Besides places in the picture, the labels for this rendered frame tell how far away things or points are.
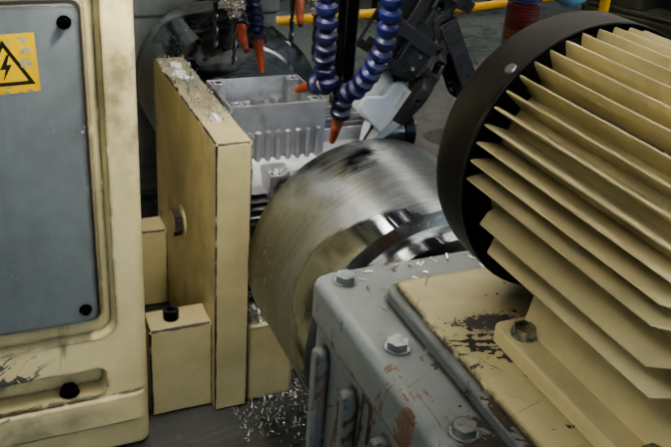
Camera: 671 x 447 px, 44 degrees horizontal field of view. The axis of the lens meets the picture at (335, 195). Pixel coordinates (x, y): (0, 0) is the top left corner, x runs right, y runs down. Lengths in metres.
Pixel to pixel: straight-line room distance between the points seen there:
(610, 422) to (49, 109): 0.53
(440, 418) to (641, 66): 0.22
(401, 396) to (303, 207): 0.31
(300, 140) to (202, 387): 0.32
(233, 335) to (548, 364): 0.54
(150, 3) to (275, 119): 0.48
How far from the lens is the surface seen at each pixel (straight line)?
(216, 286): 0.94
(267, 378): 1.05
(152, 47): 1.32
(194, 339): 0.99
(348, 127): 1.04
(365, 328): 0.56
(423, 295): 0.58
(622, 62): 0.49
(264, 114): 0.98
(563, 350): 0.52
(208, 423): 1.03
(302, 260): 0.75
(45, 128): 0.79
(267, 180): 0.97
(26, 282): 0.86
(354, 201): 0.75
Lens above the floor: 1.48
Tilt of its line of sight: 26 degrees down
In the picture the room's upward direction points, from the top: 4 degrees clockwise
